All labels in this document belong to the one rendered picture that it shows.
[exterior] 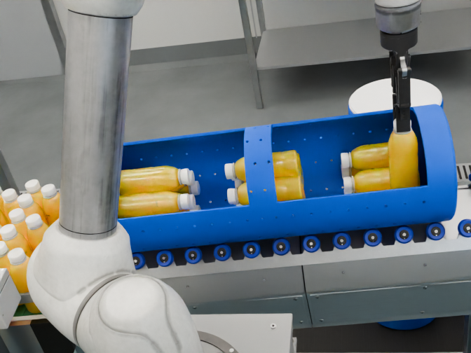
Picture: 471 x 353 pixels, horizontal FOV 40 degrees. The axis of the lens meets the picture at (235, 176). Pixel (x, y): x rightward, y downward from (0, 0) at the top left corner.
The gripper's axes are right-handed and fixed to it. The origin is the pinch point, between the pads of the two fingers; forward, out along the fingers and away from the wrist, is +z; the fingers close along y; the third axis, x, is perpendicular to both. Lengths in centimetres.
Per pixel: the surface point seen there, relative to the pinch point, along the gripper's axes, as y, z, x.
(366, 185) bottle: 2.5, 20.5, 8.4
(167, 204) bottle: -2, 16, 57
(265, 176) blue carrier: -5.5, 9.2, 31.6
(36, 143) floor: 240, 128, 211
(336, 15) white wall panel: 331, 104, -3
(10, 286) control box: -21, 21, 94
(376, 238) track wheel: -5.5, 30.9, 7.8
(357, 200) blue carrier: -8.6, 16.4, 11.7
